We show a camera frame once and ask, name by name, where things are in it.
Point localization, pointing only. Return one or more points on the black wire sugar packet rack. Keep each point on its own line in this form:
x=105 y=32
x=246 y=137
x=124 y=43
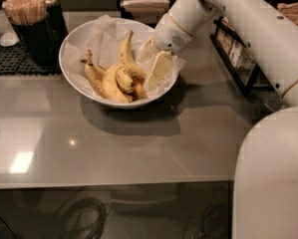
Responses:
x=235 y=56

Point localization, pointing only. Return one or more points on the dark bottle with wooden cap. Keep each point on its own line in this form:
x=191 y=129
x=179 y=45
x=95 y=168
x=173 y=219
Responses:
x=57 y=21

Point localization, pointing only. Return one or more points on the small middle yellow banana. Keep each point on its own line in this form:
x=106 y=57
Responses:
x=124 y=80

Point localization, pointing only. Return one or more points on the black napkin holder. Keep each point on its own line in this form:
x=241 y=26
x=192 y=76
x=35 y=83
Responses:
x=144 y=11

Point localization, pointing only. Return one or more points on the black rubber mesh mat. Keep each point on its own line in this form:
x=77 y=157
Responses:
x=15 y=60

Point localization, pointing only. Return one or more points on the upright yellow banana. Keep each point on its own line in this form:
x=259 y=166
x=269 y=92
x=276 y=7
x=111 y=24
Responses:
x=125 y=50

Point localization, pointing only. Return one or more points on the white lidded cup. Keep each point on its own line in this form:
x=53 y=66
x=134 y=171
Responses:
x=8 y=37

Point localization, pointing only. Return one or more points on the black stirrer holder cup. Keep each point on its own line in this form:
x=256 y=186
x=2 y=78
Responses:
x=39 y=42

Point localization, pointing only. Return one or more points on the white ceramic bowl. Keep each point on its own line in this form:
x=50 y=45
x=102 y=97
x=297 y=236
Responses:
x=73 y=77

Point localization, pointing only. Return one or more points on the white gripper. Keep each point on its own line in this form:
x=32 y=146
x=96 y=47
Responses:
x=169 y=34

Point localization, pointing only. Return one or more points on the white paper bowl liner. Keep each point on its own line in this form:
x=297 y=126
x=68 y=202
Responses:
x=103 y=39

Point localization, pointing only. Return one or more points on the right lying yellow banana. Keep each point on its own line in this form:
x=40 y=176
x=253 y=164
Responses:
x=138 y=74

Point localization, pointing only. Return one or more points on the left spotted yellow banana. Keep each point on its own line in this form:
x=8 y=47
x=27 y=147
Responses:
x=94 y=76

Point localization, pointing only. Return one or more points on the wooden stir sticks bundle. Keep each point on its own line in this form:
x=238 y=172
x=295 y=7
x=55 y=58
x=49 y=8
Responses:
x=25 y=12

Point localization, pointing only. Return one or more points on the large front yellow banana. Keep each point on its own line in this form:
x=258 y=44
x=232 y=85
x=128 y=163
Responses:
x=111 y=87

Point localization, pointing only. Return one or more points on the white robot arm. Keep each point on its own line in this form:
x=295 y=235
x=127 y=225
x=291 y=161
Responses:
x=265 y=196

